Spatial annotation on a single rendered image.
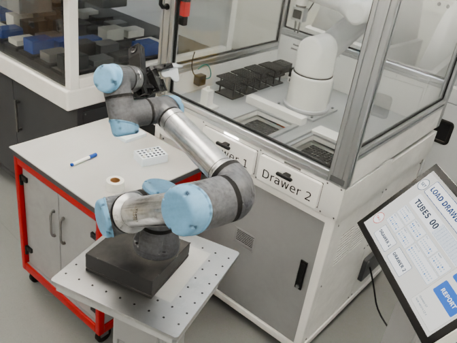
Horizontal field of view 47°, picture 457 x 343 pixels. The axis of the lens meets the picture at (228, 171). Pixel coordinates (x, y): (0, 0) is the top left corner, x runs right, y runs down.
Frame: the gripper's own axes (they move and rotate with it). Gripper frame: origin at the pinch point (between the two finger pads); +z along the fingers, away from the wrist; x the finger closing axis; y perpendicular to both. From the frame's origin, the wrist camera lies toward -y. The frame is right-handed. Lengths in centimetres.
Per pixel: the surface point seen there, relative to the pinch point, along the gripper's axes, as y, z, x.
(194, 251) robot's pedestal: 58, 5, -16
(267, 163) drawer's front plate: 40, 47, 7
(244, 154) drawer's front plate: 34, 51, -2
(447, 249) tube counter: 78, -7, 62
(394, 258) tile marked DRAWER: 78, -1, 47
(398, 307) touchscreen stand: 96, 9, 41
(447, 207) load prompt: 70, 4, 65
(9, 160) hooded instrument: -18, 103, -165
